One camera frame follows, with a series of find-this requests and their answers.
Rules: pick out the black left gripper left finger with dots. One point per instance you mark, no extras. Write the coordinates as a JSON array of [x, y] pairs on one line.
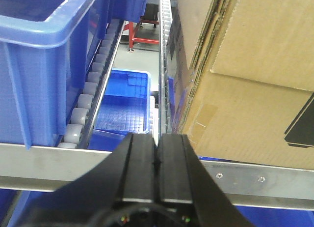
[[118, 192]]

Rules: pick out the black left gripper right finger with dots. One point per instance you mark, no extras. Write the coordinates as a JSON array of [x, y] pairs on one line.
[[186, 186]]

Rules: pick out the brown cardboard box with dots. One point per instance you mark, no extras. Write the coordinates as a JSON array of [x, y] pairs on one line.
[[244, 83]]

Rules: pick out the blue bin on lower shelf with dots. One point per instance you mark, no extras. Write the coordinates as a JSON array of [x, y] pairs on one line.
[[125, 108]]

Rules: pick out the grey roller conveyor track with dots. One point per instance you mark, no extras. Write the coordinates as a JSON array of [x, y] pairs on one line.
[[87, 104]]

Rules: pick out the large blue plastic bin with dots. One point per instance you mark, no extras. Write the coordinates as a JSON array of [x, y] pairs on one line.
[[46, 47]]

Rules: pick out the white roller track right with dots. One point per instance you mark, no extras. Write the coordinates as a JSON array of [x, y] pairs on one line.
[[165, 21]]

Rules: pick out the aluminium shelf front rail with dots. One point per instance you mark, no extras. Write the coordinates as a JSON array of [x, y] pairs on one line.
[[47, 168]]

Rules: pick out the red metal frame stand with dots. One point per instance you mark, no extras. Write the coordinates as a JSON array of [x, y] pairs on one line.
[[143, 32]]

